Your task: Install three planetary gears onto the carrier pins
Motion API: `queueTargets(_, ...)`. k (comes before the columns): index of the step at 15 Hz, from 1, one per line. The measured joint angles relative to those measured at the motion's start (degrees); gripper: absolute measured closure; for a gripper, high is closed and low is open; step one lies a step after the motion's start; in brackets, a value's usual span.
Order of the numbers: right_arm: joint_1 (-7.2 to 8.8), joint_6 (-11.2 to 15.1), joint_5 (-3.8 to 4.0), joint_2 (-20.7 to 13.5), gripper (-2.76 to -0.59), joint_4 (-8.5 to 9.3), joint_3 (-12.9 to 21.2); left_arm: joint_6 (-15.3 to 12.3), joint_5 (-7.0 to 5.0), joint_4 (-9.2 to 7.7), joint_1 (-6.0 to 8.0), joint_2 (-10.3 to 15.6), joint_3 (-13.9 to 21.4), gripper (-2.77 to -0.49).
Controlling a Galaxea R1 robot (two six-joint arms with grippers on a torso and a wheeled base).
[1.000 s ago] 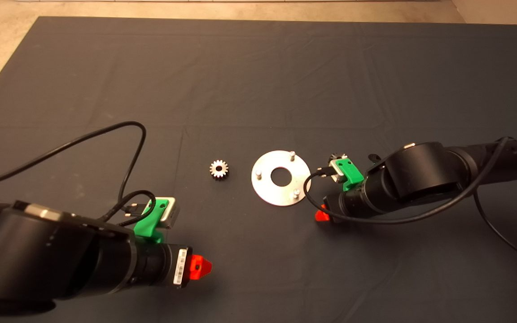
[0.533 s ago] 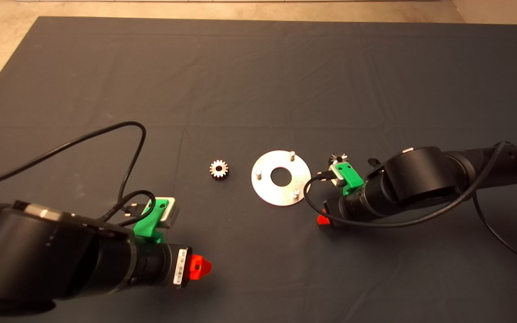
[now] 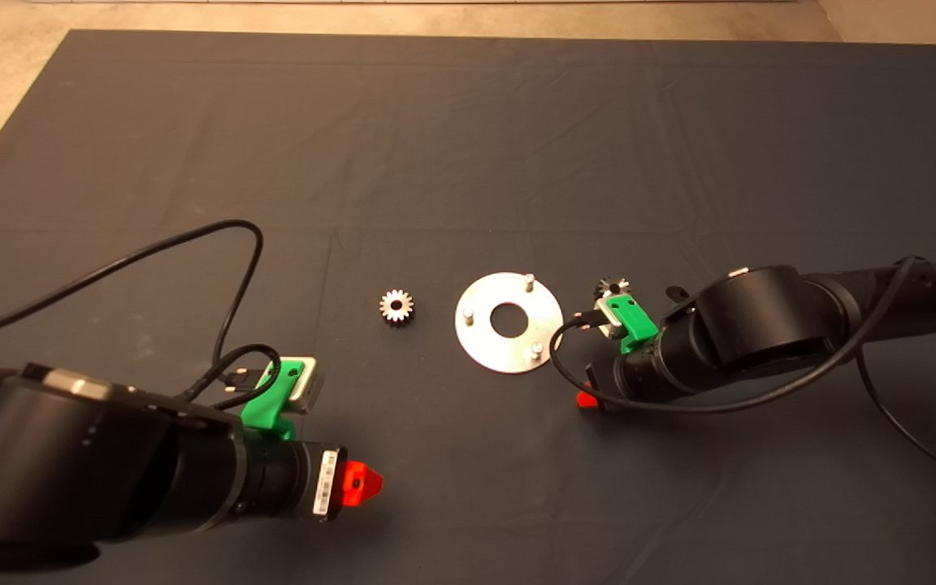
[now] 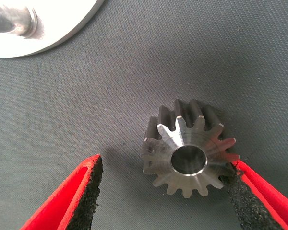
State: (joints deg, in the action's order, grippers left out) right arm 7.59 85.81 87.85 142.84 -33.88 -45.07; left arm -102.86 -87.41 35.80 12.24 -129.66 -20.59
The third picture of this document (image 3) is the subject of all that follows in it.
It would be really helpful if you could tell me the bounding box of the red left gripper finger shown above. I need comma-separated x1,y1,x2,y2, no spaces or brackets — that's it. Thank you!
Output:
342,460,384,506

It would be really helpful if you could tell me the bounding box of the dark grey table cloth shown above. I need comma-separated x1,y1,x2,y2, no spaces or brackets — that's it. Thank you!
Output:
0,31,936,585

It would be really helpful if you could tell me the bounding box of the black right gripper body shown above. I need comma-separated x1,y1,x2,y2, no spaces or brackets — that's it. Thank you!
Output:
586,336,685,412

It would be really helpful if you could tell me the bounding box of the green right camera mount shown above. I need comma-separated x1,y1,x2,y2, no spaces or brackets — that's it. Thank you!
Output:
604,294,660,354

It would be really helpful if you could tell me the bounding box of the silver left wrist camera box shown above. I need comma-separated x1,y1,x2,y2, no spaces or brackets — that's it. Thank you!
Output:
285,357,327,415

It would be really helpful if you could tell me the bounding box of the green left camera mount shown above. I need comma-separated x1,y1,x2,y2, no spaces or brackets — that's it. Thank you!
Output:
240,357,304,442

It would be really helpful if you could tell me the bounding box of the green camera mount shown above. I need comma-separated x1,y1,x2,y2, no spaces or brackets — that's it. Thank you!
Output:
240,357,304,442
604,294,660,354

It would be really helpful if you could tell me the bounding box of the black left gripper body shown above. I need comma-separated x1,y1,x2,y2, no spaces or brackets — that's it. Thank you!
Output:
236,439,349,522

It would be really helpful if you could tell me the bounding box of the round metal carrier plate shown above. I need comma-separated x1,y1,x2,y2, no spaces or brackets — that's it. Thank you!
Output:
454,271,564,375

